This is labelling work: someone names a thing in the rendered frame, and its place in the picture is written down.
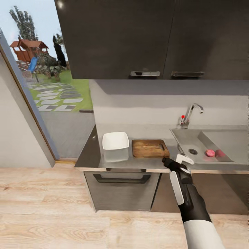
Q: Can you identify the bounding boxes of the vidalia onion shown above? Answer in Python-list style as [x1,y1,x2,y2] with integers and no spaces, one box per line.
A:
[206,149,215,157]

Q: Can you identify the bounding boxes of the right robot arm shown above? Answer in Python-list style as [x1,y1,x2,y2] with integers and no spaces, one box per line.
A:
[162,155,226,249]

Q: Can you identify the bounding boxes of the cutting board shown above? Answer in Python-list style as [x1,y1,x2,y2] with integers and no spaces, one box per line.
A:
[132,139,170,158]

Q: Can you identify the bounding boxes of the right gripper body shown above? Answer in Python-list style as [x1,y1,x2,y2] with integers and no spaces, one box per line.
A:
[164,157,187,170]

